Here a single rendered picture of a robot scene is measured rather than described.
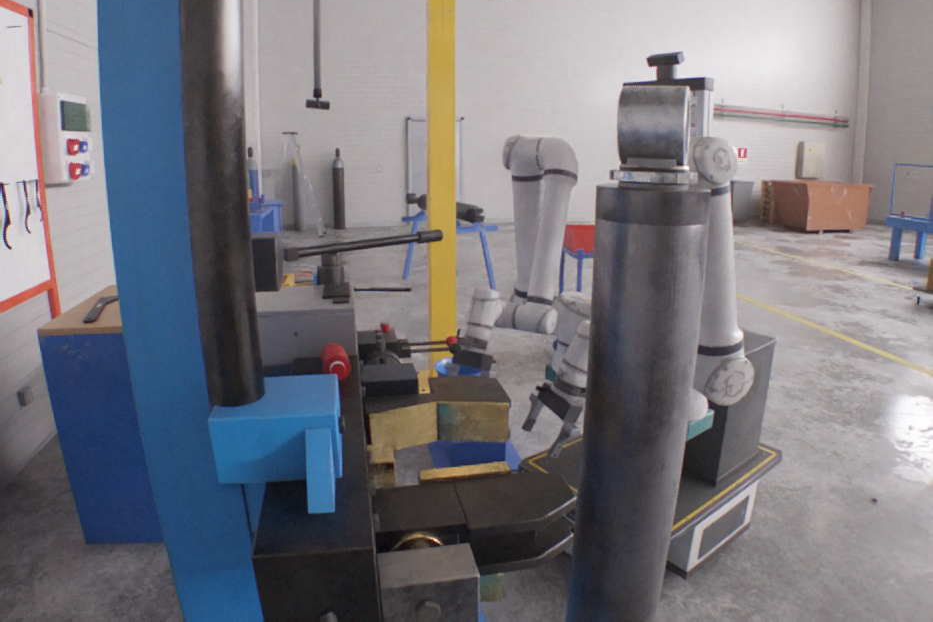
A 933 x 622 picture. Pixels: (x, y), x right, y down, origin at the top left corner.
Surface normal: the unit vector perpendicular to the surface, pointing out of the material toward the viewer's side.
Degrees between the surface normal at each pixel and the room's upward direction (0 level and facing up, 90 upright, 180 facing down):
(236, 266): 90
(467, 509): 0
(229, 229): 90
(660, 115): 76
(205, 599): 90
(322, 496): 45
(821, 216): 90
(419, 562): 0
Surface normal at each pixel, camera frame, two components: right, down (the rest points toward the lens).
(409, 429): 0.45, 0.18
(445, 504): 0.00, -0.98
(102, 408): 0.20, 0.21
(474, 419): -0.06, 0.21
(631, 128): -0.41, 0.33
